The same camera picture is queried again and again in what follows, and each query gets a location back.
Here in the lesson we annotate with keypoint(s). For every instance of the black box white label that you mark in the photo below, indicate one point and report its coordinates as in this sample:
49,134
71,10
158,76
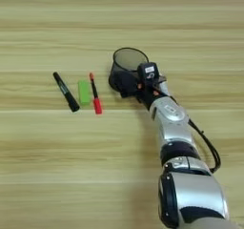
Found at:
148,72

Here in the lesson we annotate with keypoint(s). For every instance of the red marker pen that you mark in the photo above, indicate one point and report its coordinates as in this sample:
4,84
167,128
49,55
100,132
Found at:
96,97

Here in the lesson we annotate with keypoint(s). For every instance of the black marker pen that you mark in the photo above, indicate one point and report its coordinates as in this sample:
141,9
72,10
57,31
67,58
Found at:
66,92

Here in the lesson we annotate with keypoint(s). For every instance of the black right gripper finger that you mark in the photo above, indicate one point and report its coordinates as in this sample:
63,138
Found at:
162,79
127,84

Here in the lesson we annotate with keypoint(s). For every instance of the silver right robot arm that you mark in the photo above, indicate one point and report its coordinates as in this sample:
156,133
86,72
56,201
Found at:
184,150

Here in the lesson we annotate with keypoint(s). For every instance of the green eraser block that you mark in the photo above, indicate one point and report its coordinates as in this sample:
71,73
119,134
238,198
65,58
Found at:
84,93

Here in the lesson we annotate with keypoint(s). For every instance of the black mesh pen cup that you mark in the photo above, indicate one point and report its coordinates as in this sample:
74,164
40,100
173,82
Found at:
127,59

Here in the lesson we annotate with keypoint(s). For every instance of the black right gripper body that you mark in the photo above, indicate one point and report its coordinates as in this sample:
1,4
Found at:
147,94

